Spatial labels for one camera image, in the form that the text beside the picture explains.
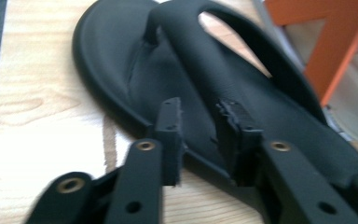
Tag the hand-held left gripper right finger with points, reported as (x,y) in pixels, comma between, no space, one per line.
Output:
(239,137)

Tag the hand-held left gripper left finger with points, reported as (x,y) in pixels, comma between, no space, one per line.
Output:
(169,137)

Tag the black flip-flop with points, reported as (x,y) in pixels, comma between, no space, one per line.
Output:
(112,46)

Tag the white two-tier shoe rack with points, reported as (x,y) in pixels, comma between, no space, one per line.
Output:
(338,46)

